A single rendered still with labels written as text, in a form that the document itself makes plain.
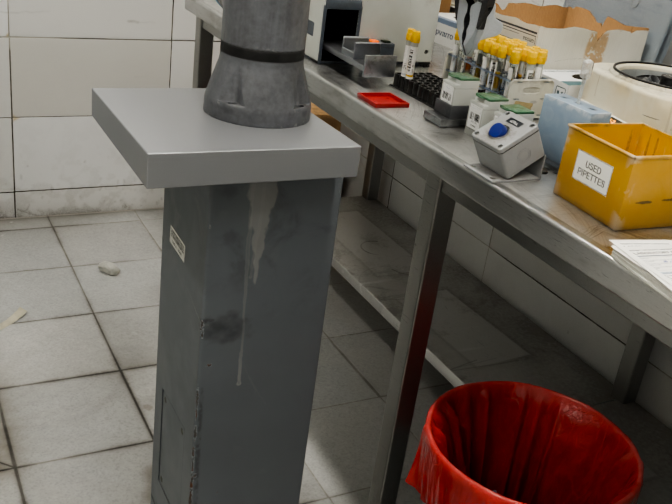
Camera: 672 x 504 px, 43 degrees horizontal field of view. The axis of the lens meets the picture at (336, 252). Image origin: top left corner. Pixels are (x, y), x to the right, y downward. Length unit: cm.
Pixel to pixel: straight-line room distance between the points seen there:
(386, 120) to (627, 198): 48
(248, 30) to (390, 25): 70
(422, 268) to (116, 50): 181
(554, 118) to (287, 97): 41
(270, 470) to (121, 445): 66
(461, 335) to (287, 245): 92
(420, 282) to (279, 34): 50
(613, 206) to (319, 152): 38
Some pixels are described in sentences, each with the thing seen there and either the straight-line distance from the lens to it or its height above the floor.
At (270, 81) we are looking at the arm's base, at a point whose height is 98.
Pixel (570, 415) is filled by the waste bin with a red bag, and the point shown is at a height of 42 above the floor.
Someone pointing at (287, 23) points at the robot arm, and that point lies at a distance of 116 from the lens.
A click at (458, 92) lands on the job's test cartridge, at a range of 145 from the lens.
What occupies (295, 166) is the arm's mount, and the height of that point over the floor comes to 89.
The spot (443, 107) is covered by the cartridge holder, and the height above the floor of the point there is 90.
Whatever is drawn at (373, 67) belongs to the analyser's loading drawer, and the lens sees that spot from 162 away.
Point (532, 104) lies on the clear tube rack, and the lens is 159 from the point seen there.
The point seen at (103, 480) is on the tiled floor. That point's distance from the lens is 195.
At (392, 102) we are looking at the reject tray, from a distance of 154.
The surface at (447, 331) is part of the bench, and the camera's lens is 207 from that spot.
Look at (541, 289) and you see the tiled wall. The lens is 221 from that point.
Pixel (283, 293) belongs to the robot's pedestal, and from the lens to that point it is 126.
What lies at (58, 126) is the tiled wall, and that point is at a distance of 304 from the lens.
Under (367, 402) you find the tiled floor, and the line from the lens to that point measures 224.
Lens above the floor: 127
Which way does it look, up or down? 25 degrees down
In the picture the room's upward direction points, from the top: 8 degrees clockwise
